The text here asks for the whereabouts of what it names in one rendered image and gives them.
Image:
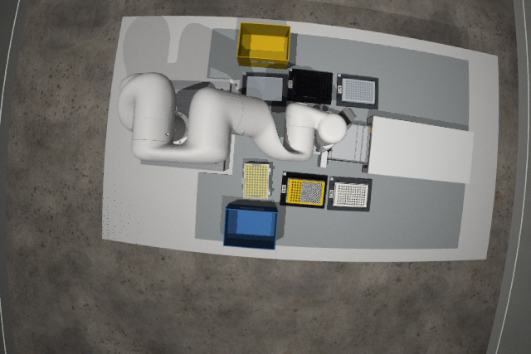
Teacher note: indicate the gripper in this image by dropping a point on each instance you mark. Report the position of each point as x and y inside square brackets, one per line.
[323, 149]

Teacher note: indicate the blue open-top bin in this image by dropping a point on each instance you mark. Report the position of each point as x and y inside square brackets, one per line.
[251, 227]

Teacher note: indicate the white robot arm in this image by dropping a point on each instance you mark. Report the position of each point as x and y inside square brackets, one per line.
[214, 115]

